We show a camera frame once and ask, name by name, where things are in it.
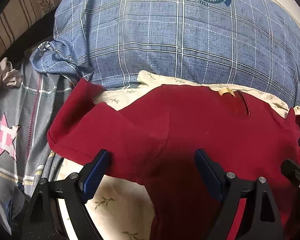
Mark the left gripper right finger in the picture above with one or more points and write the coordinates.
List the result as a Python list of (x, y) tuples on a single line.
[(248, 208)]

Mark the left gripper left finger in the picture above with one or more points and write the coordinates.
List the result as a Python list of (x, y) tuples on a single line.
[(43, 219)]

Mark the red knit garment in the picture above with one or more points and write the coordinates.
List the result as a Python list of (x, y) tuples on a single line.
[(152, 142)]

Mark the grey star-print bedsheet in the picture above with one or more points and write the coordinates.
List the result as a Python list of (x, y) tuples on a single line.
[(26, 114)]

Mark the cream leaf-print quilt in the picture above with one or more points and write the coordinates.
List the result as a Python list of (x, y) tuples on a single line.
[(122, 209)]

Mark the small pale crumpled cloth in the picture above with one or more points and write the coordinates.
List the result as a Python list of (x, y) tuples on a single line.
[(9, 77)]

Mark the blue plaid pillow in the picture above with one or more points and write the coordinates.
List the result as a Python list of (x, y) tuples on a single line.
[(253, 43)]

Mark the striped floral headboard cushion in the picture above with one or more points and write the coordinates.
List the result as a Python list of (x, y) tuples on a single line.
[(20, 15)]

